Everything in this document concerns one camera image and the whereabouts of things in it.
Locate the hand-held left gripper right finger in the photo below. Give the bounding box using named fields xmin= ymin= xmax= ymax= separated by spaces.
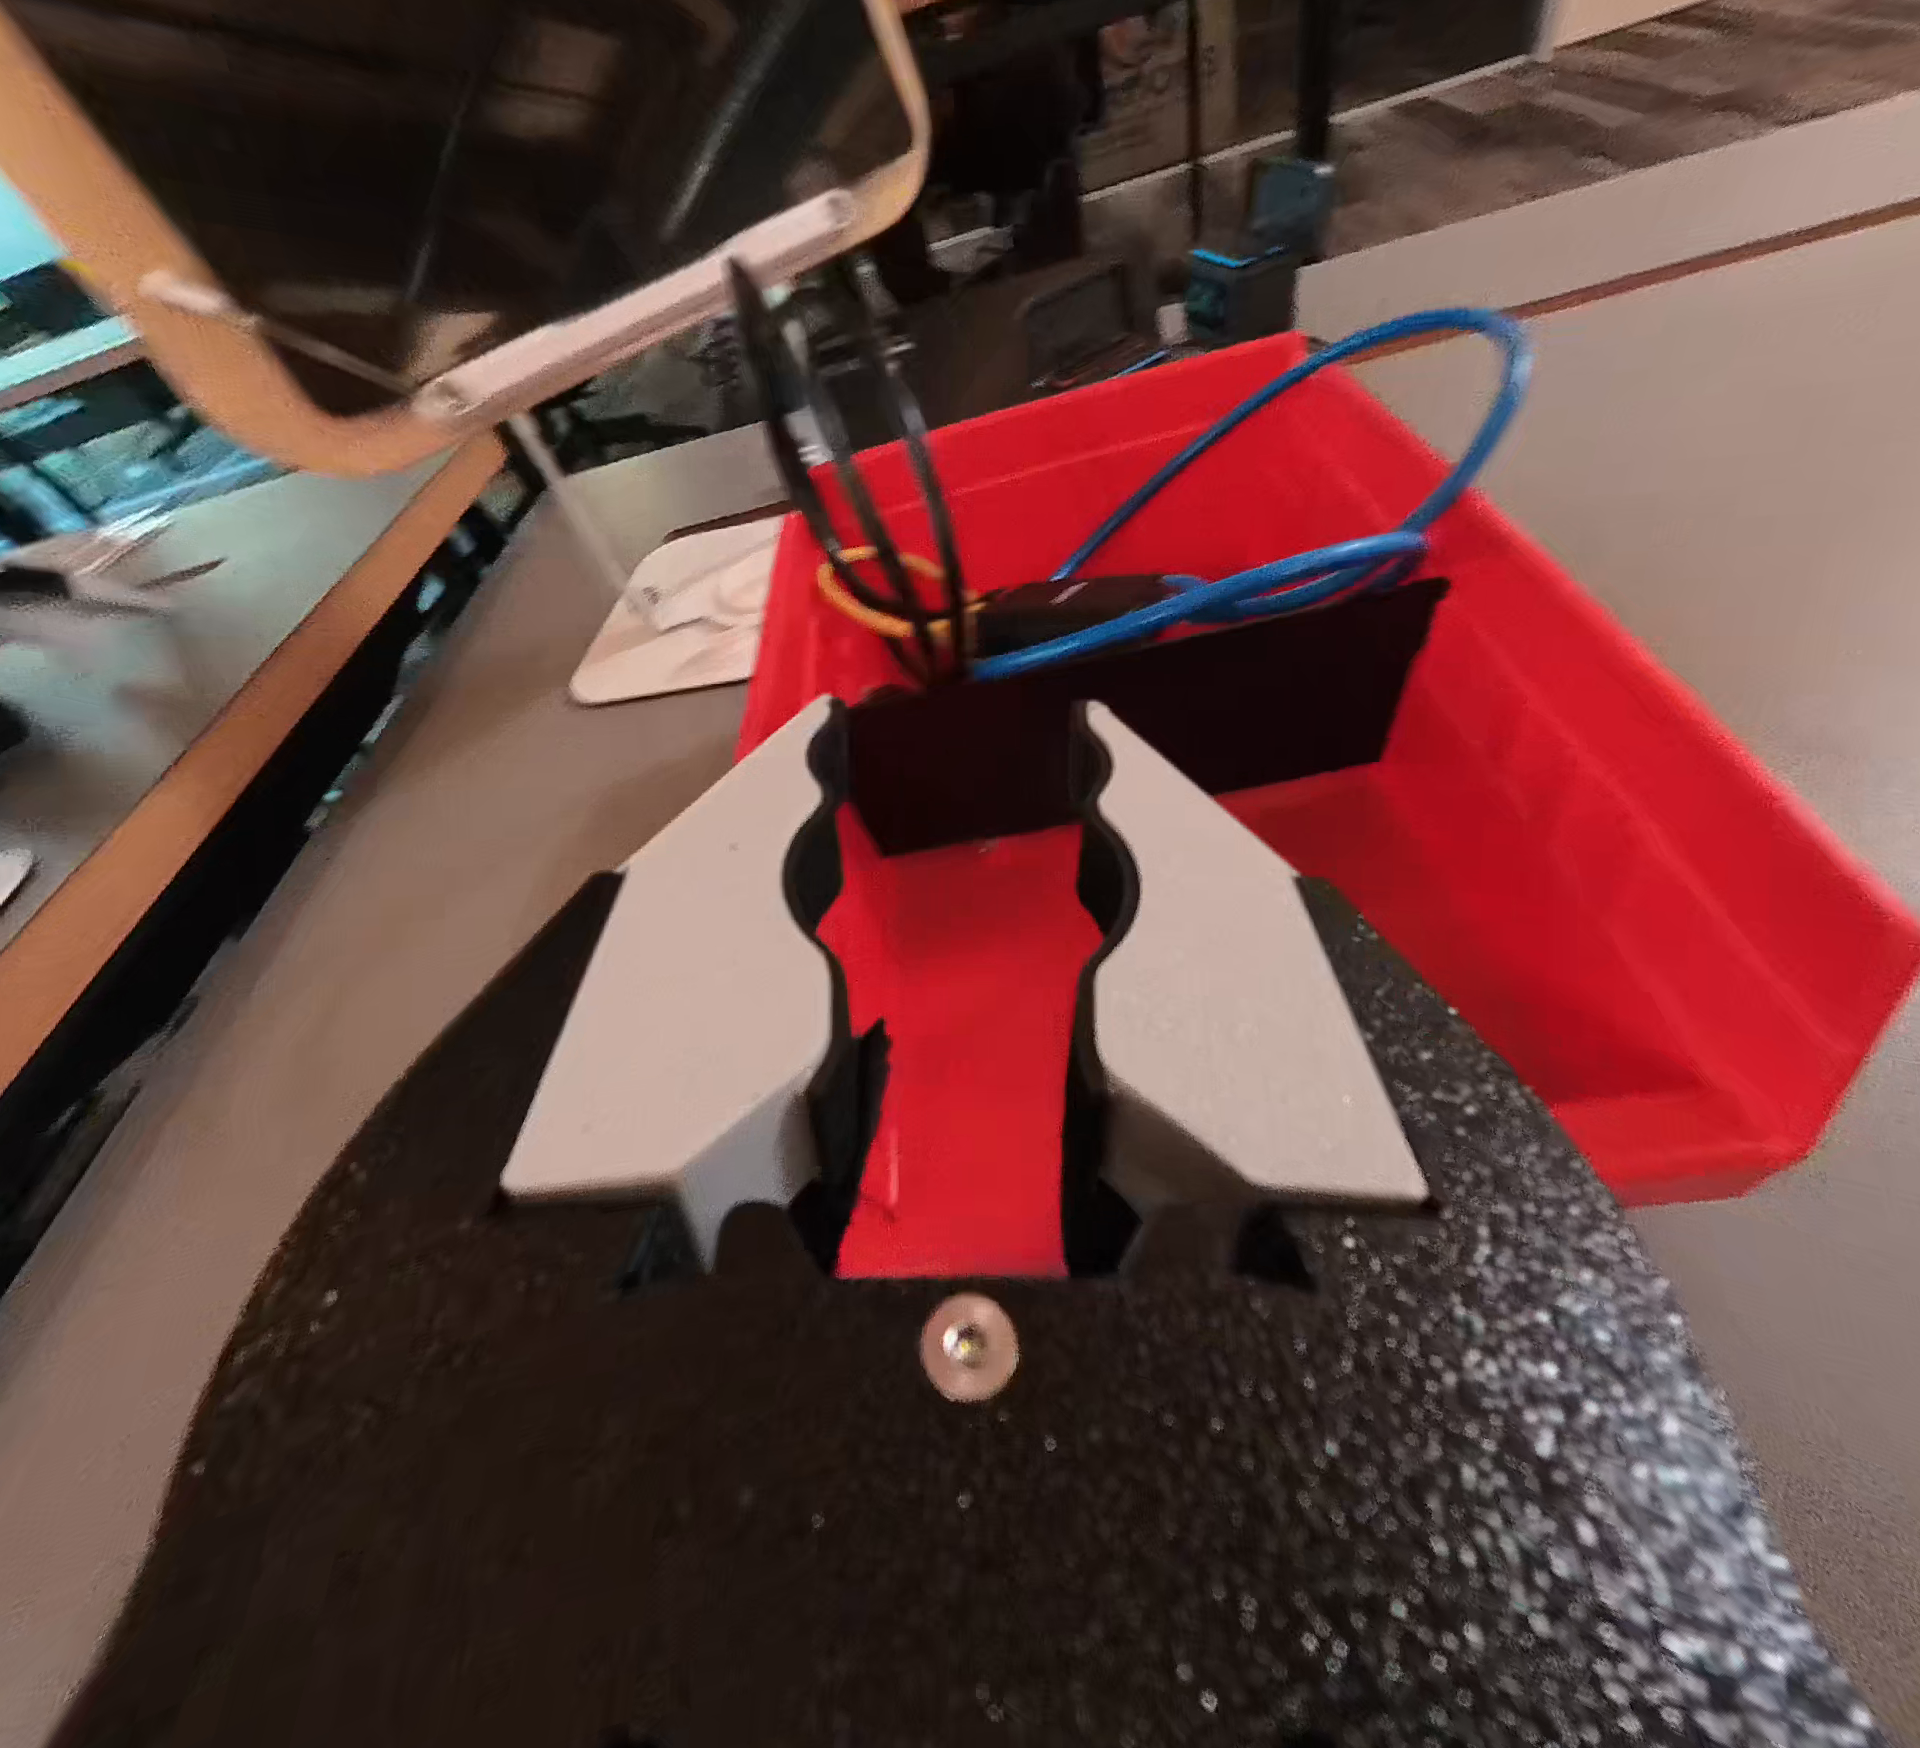
xmin=1066 ymin=701 xmax=1431 ymax=1273

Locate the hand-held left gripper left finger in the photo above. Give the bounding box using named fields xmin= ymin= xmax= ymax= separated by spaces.
xmin=498 ymin=693 xmax=892 ymax=1273

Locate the red plastic bin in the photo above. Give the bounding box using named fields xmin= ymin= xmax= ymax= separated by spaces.
xmin=735 ymin=330 xmax=1920 ymax=1278

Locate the black ethernet splitter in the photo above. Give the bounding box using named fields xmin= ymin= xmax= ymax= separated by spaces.
xmin=977 ymin=570 xmax=1204 ymax=652

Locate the blue ethernet cable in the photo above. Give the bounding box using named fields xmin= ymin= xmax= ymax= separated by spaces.
xmin=964 ymin=308 xmax=1536 ymax=690

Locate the yellow ethernet cable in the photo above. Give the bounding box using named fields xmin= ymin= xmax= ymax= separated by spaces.
xmin=813 ymin=545 xmax=979 ymax=652

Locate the black ethernet cable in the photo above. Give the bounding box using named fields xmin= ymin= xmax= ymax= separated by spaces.
xmin=723 ymin=253 xmax=984 ymax=697

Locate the white mirror stand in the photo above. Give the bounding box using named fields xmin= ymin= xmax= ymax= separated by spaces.
xmin=502 ymin=413 xmax=785 ymax=711

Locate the black power station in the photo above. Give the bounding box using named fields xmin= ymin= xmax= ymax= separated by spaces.
xmin=1189 ymin=246 xmax=1303 ymax=342

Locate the small black device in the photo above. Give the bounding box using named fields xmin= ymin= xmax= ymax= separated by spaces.
xmin=1241 ymin=155 xmax=1340 ymax=268

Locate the cardboard box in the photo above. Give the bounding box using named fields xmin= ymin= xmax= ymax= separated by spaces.
xmin=1079 ymin=0 xmax=1249 ymax=190

